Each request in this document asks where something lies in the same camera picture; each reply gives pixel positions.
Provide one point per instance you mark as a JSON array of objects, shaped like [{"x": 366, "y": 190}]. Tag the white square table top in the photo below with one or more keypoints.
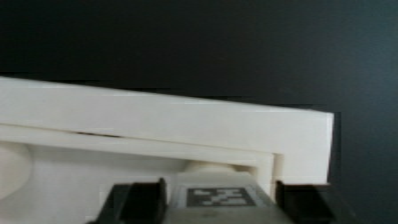
[{"x": 62, "y": 165}]

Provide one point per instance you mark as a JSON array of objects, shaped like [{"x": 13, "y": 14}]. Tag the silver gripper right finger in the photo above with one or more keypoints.
[{"x": 313, "y": 204}]

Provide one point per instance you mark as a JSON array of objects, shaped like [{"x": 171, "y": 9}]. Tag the white leg with tag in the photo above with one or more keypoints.
[{"x": 219, "y": 198}]

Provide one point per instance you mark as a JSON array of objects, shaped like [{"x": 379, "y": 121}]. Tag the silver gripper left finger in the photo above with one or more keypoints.
[{"x": 135, "y": 204}]

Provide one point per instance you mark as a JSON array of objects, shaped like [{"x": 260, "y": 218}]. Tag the white L-shaped fence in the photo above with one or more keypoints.
[{"x": 121, "y": 121}]

